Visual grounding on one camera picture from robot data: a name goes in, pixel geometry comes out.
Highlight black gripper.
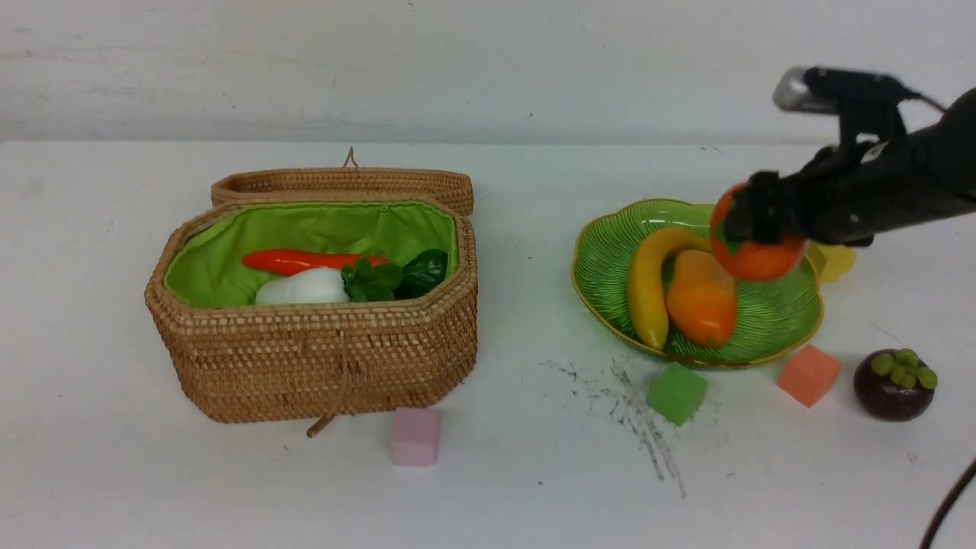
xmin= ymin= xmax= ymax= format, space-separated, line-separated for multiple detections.
xmin=723 ymin=91 xmax=975 ymax=247

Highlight orange persimmon toy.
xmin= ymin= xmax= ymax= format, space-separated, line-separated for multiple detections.
xmin=710 ymin=181 xmax=807 ymax=282

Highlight orange yellow mango toy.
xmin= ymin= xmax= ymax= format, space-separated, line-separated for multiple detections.
xmin=666 ymin=249 xmax=738 ymax=348

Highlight yellow banana toy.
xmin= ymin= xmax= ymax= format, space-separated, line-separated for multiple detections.
xmin=627 ymin=228 xmax=711 ymax=351

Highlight purple mangosteen toy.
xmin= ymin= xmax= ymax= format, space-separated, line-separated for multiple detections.
xmin=853 ymin=348 xmax=939 ymax=422

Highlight purple eggplant toy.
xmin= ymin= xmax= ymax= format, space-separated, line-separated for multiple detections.
xmin=393 ymin=248 xmax=448 ymax=301

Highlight white radish toy green leaves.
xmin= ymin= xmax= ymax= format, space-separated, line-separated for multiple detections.
xmin=254 ymin=259 xmax=403 ymax=306

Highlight orange carrot toy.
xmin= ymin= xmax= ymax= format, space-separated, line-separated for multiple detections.
xmin=241 ymin=248 xmax=390 ymax=277

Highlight yellow foam cube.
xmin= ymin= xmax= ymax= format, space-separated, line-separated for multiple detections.
xmin=806 ymin=241 xmax=856 ymax=284

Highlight green ribbed glass plate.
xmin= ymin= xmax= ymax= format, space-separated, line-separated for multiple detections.
xmin=570 ymin=198 xmax=825 ymax=371

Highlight orange foam cube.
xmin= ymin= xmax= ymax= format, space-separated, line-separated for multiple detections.
xmin=777 ymin=345 xmax=843 ymax=409

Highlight green foam cube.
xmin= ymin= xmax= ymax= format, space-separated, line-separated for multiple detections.
xmin=646 ymin=362 xmax=708 ymax=427

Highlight woven wicker basket lid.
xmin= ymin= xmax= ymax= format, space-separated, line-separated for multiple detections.
xmin=210 ymin=147 xmax=475 ymax=216

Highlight pink foam cube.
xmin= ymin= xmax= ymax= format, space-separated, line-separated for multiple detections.
xmin=391 ymin=409 xmax=440 ymax=467

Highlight woven wicker basket green lining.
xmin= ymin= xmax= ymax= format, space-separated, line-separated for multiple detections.
xmin=145 ymin=196 xmax=479 ymax=438

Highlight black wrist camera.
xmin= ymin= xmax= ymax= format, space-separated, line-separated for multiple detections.
xmin=772 ymin=66 xmax=923 ymax=147

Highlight black cable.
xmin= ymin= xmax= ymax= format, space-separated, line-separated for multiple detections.
xmin=919 ymin=457 xmax=976 ymax=549

